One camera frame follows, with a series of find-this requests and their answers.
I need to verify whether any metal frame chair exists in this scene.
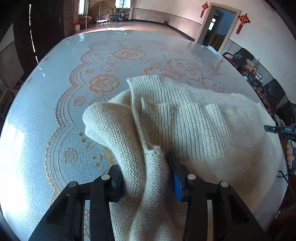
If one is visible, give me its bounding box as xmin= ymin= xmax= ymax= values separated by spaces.
xmin=96 ymin=11 xmax=111 ymax=29

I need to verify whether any cream knitted sweater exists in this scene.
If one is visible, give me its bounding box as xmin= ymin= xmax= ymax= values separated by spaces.
xmin=83 ymin=75 xmax=285 ymax=240

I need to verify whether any person's right hand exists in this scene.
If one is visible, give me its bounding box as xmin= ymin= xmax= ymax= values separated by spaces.
xmin=286 ymin=140 xmax=296 ymax=166

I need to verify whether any blue floral lace tablecloth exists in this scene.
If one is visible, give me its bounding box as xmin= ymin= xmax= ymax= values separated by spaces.
xmin=1 ymin=31 xmax=287 ymax=240

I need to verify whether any black office chair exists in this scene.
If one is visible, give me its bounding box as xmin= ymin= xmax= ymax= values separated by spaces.
xmin=222 ymin=48 xmax=254 ymax=69

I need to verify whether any red Chinese knot left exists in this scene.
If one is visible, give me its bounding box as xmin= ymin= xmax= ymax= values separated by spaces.
xmin=200 ymin=2 xmax=209 ymax=18

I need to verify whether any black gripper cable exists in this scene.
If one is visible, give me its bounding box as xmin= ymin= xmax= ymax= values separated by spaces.
xmin=276 ymin=170 xmax=295 ymax=195

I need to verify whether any red chinese knot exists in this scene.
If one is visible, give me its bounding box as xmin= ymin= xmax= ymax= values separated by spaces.
xmin=236 ymin=13 xmax=250 ymax=34
xmin=200 ymin=2 xmax=209 ymax=18

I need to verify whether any red Chinese knot right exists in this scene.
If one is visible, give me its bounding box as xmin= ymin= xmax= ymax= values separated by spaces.
xmin=236 ymin=13 xmax=250 ymax=34

